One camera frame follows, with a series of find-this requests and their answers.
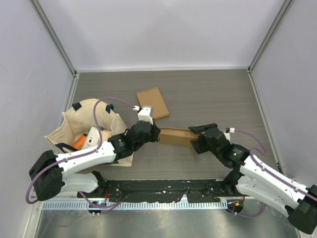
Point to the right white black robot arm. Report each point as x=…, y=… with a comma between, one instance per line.
x=299, y=205

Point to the brown cardboard box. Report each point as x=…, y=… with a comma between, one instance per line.
x=176, y=136
x=152, y=97

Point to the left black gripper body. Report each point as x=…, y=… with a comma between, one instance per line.
x=152, y=137

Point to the white slotted cable duct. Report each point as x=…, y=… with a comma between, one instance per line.
x=183, y=204

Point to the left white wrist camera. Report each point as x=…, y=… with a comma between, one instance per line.
x=144, y=113

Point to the aluminium front rail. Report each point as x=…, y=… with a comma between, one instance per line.
x=88, y=183

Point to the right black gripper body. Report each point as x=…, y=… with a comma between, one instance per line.
x=213, y=150

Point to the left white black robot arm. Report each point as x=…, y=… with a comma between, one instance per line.
x=55, y=173

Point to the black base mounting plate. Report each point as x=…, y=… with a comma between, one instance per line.
x=164, y=191

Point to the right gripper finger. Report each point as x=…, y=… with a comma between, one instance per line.
x=202, y=128
x=198, y=146

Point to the orange item in bag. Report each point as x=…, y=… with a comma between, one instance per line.
x=78, y=144

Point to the beige canvas tote bag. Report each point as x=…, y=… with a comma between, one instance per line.
x=78, y=120

